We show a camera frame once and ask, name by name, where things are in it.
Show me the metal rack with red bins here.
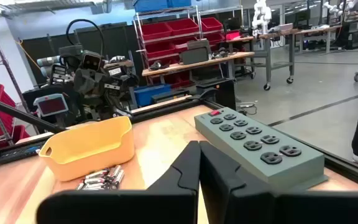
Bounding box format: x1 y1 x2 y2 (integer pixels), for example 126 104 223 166
132 5 245 90
0 11 32 149

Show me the black floor case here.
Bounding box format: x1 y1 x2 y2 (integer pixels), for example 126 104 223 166
196 78 237 110

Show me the yellow plastic bin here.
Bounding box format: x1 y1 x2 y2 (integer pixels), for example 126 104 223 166
38 116 135 182

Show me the wooden top table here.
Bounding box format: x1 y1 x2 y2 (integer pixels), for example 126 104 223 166
293 24 343 54

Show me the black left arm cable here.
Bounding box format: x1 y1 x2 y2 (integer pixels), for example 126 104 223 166
65 18 106 57

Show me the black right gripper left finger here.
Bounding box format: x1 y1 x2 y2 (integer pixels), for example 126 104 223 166
37 140 201 224

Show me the grey box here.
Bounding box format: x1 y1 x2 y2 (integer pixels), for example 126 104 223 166
180 39 211 65

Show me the black frame strut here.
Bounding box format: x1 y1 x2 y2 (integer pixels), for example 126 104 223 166
0 92 67 134

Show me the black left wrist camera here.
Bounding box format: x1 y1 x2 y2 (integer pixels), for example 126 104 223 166
80 51 104 72

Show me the grey rolling table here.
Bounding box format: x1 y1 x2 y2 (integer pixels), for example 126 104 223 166
227 27 295 91

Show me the grey multi-outlet power strip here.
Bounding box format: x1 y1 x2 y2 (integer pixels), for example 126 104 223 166
193 107 329 190

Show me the white floor cable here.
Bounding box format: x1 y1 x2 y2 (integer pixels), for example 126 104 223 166
235 101 258 116

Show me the grey teach pendant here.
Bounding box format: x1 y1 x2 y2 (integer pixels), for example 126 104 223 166
32 93 70 118

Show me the red storage bin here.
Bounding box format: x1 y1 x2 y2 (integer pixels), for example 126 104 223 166
165 17 200 35
144 41 177 59
140 22 173 41
200 17 224 32

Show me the wooden top workbench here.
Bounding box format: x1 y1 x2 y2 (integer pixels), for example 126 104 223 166
141 51 256 86

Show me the dark partition panel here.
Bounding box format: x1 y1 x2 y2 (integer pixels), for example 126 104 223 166
22 24 136 85

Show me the blue storage bin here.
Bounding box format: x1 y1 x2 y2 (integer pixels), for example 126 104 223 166
134 83 172 108
133 0 169 13

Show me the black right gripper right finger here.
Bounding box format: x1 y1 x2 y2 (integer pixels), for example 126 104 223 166
199 140 358 224

